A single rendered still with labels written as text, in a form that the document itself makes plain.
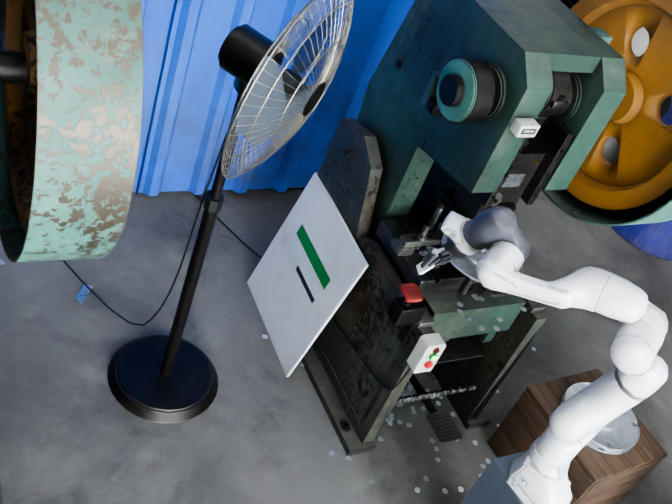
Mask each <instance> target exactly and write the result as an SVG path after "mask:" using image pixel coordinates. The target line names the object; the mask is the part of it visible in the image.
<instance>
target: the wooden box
mask: <svg viewBox="0 0 672 504"><path fill-rule="evenodd" d="M602 375H603V374H602V373H601V371H600V370H599V369H594V370H590V371H586V372H582V373H578V374H574V375H570V376H566V377H562V378H559V379H555V380H551V381H547V382H543V383H539V384H535V385H531V386H528V387H527V388H526V391H524V392H523V394H522V395H521V397H520V398H519V399H518V401H517V402H516V403H515V405H514V406H513V407H512V409H511V410H510V412H509V413H508V414H507V416H506V417H505V418H504V420H503V421H502V423H501V424H500V425H499V427H498V428H497V429H496V431H495V432H494V433H493V435H492V436H491V438H490V439H489V440H488V442H487V443H488V445H489V446H490V448H491V449H492V451H493V452H494V454H495V455H496V457H497V458H498V457H502V456H507V455H511V454H516V453H520V452H524V451H527V450H528V449H529V448H530V445H531V444H532V443H533V442H534V441H535V440H536V439H537V438H538V437H540V436H541V435H542V434H543V432H544V431H545V430H546V429H547V427H548V426H549V417H550V415H551V414H552V413H553V412H554V410H555V409H556V408H557V407H558V406H559V405H560V404H561V399H562V396H563V394H564V393H565V391H566V390H567V389H568V388H569V387H570V386H572V385H573V384H576V383H580V382H590V383H592V382H594V381H595V380H597V379H598V378H600V377H601V376H602ZM633 413H634V412H633ZM634 415H635V413H634ZM635 416H636V415H635ZM636 418H637V421H638V422H637V424H638V425H637V426H638V428H640V436H639V439H638V441H637V443H636V444H635V445H634V446H633V447H632V448H631V449H630V450H629V451H627V452H626V453H623V452H622V453H623V454H618V455H612V454H606V453H602V452H600V451H597V450H595V449H593V448H591V447H589V446H588V445H585V446H584V447H583V448H582V449H581V450H580V451H579V452H578V453H577V455H576V456H575V457H574V458H573V459H572V461H571V462H570V465H569V469H568V473H567V475H568V479H569V481H570V482H571V486H570V488H571V493H572V499H571V501H570V504H619V503H620V502H621V501H622V500H623V499H624V498H625V497H626V496H627V495H628V494H629V493H630V492H631V491H632V490H633V489H634V488H635V487H636V486H637V485H638V484H639V483H640V482H641V481H642V480H643V479H644V478H645V476H646V475H647V474H648V473H649V472H650V471H651V470H652V469H653V468H654V467H655V466H656V465H657V464H658V463H659V462H660V461H661V460H662V459H663V458H664V457H666V456H667V455H668V454H667V453H666V452H665V450H664V449H663V448H662V447H661V446H660V444H659V443H658V442H657V441H656V439H655V438H654V437H653V436H652V434H651V433H650V432H649V431H648V429H647V428H646V427H645V426H644V425H643V423H642V422H641V421H640V420H639V418H638V417H637V416H636Z"/></svg>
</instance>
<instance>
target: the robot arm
mask: <svg viewBox="0 0 672 504"><path fill-rule="evenodd" d="M441 230H442V231H443V232H444V233H445V234H446V235H447V236H449V237H448V239H447V242H446V243H445V244H443V246H441V247H440V248H439V249H436V248H434V247H432V248H430V251H429V252H428V253H427V254H426V255H425V256H424V257H423V258H422V260H423V261H422V262H421V263H419V264H418V265H416V268H417V272H418V275H420V274H421V275H422V274H424V273H425V272H427V271H429V270H430V269H432V268H434V267H436V268H439V265H440V264H441V265H444V264H446V263H448V262H450V261H452V260H454V259H457V258H465V257H466V256H468V255H474V254H476V253H478V252H480V251H481V252H482V253H483V252H484V251H485V248H486V249H487V250H488V251H487V253H486V254H485V255H484V256H483V257H482V258H481V259H480V260H479V261H478V262H477V264H476V268H475V270H476V275H477V277H478V280H479V282H480V283H481V284H482V286H484V287H486V288H488V289H490V290H494V291H499V292H505V293H509V294H513V295H516V296H520V297H523V298H526V299H530V300H533V301H537V302H540V303H543V304H547V305H550V306H554V307H557V308H560V309H564V308H569V307H573V308H580V309H585V310H589V311H592V312H594V311H595V312H597V313H599V314H601V315H604V316H606V317H608V318H612V319H615V320H618V322H619V324H620V326H619V327H618V330H617V333H616V335H615V338H614V341H613V343H612V344H611V346H610V358H611V360H612V362H613V363H614V364H615V365H616V366H615V367H614V368H612V369H611V370H609V371H608V372H607V373H605V374H604V375H602V376H601V377H600V378H598V379H597V380H595V381H594V382H592V383H591V384H589V385H588V386H586V387H585V388H583V389H582V390H581V391H579V392H578V393H576V394H575V395H573V396H572V397H570V398H569V399H567V400H566V401H564V402H563V403H562V404H560V405H559V406H558V407H557V408H556V409H555V410H554V412H553V413H552V414H551V415H550V417H549V426H548V427H547V429H546V430H545V431H544V432H543V434H542V435H541V436H540V437H538V438H537V439H536V440H535V441H534V442H533V443H532V444H531V445H530V448H529V449H528V450H527V451H526V452H525V453H524V454H523V455H522V456H520V457H518V458H517V459H515V460H513V462H512V465H511V467H510V473H509V477H508V480H507V483H508V484H509V485H510V487H511V488H512V489H513V491H514V492H515V493H516V494H517V496H518V497H519V498H520V499H521V501H522V502H523V503H524V504H570V501H571V499H572V493H571V488H570V486H571V482H570V481H569V479H568V475H567V473H568V469H569V465H570V462H571V461H572V459H573V458H574V457H575V456H576V455H577V453H578V452H579V451H580V450H581V449H582V448H583V447H584V446H585V445H586V444H587V443H588V442H589V441H590V440H591V439H592V438H593V437H595V436H596V435H597V434H598V433H599V432H600V431H601V429H602V428H603V427H604V426H605V425H606V424H607V423H609V422H610V421H612V420H614V419H615V418H617V417H618V416H620V415H621V414H623V413H624V412H626V411H628V410H629V409H631V408H632V407H634V406H635V405H637V404H638V403H640V402H642V401H643V400H644V399H646V398H648V397H649V396H650V395H652V394H653V393H654V392H655V391H657V390H658V389H659V388H660V387H661V386H662V385H663V384H664V383H665V382H666V380H667V377H668V366H667V365H666V363H665V362H664V360H663V359H662V358H661V357H659V356H658V355H656V354H657V352H658V350H659V349H660V347H661V346H662V344H663V341H664V338H665V334H666V333H667V331H668V319H667V316H666V313H664V312H663V311H662V310H661V309H659V308H658V307H657V306H656V305H654V304H652V303H651V302H649V301H648V296H647V294H646V293H645V292H644V291H643V290H642V289H641V288H639V287H638V286H636V285H635V284H633V283H631V282H630V281H628V280H627V279H624V278H622V277H620V276H618V275H616V274H613V273H611V272H609V271H606V270H604V269H600V268H596V267H593V266H589V267H583V268H580V269H578V270H576V271H574V272H573V273H571V274H569V275H567V276H566V277H564V278H561V279H558V280H555V281H544V280H541V279H538V278H534V277H531V276H528V275H524V274H521V273H518V271H519V269H520V267H521V266H522V264H523V263H524V262H525V260H526V259H527V258H528V256H529V255H530V253H531V244H530V242H529V240H528V239H527V238H526V236H525V235H524V234H523V233H522V231H521V230H520V229H519V228H518V224H517V218H516V215H515V214H514V212H513V211H512V210H511V209H509V208H507V207H505V206H493V207H491V208H489V209H487V210H484V211H482V212H481V213H479V214H477V215H476V216H475V218H474V219H469V218H466V217H464V216H462V215H460V214H458V213H456V212H454V211H451V212H450V213H449V214H448V215H447V216H446V218H445V220H444V222H443V224H442V226H441Z"/></svg>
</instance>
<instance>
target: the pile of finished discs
mask: <svg viewBox="0 0 672 504"><path fill-rule="evenodd" d="M589 384H591V383H590V382H580V383H576V384H573V385H572V386H570V387H569V388H568V389H567V390H566V391H565V393H564V394H563V396H562V399H561V404H562V403H563V402H564V401H566V400H567V399H569V398H570V397H572V396H573V395H575V394H576V393H578V392H579V391H581V390H582V389H583V388H585V387H586V386H588V385H589ZM637 422H638V421H637V418H636V416H635V415H634V413H633V411H632V410H631V409H629V410H628V411H626V412H624V413H623V414H621V415H620V416H618V417H617V418H615V419H614V420H612V421H610V422H609V423H607V424H606V425H605V426H604V427H603V428H602V429H601V431H600V432H599V433H598V434H597V435H596V436H595V437H593V438H592V439H591V440H590V441H589V442H588V443H587V444H586V445H588V446H589V447H591V448H593V449H595V450H597V451H600V452H602V453H606V454H612V455H618V454H623V453H626V452H627V451H629V450H630V449H631V448H632V447H633V446H634V445H635V444H636V443H637V441H638V439H639V436H640V428H638V426H637V425H638V424H637ZM622 452H623V453H622Z"/></svg>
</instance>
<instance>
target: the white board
mask: <svg viewBox="0 0 672 504"><path fill-rule="evenodd" d="M368 266H369V265H368V263H367V261H366V260H365V258H364V256H363V254H362V252H361V250H360V249H359V247H358V245H357V243H356V241H355V240H354V238H353V236H352V234H351V232H350V231H349V229H348V227H347V225H346V223H345V222H344V220H343V218H342V216H341V214H340V212H339V211H338V209H337V207H336V205H335V203H334V202H333V200H332V198H331V196H330V195H329V193H328V191H327V190H326V188H325V187H324V185H323V183H322V182H321V180H320V178H319V177H318V175H317V172H315V173H314V174H313V176H312V178H311V179H310V181H309V183H308V184H307V186H306V187H305V189H304V191H303V192H302V194H301V196H300V197H299V199H298V200H297V202H296V204H295V205H294V207H293V208H292V210H291V212H290V213H289V215H288V217H287V218H286V220H285V221H284V223H283V225H282V226H281V228H280V230H279V231H278V233H277V234H276V236H275V238H274V239H273V241H272V242H271V244H270V246H269V247H268V249H267V251H266V252H265V254H264V255H263V257H262V259H261V260H260V262H259V263H258V265H257V267H256V268H255V270H254V272H253V273H252V275H251V276H250V278H249V280H248V281H247V284H248V286H249V288H250V291H251V293H252V296H253V298H254V300H255V303H256V305H257V308H258V310H259V312H260V315H261V317H262V320H263V322H264V325H265V327H266V329H267V332H268V334H269V337H270V339H271V341H272V344H273V346H274V349H275V351H276V353H277V356H278V358H279V361H280V363H281V365H282V368H283V370H284V373H285V375H286V377H289V376H290V375H291V373H292V372H293V371H294V369H295V368H296V366H297V365H298V364H299V362H300V361H301V359H302V358H303V357H304V355H305V354H306V352H307V351H308V350H309V348H310V347H311V345H312V344H313V343H314V341H315V340H316V338H317V337H318V336H319V334H320V333H321V331H322V330H323V329H324V327H325V326H326V324H327V323H328V322H329V320H330V319H331V318H332V316H333V315H334V313H335V312H336V311H337V309H338V308H339V306H340V305H341V304H342V302H343V301H344V299H345V298H346V297H347V295H348V294H349V292H350V291H351V290H352V288H353V287H354V285H355V284H356V283H357V281H358V280H359V278H360V277H361V276H362V274H363V273H364V271H365V270H366V269H367V267H368Z"/></svg>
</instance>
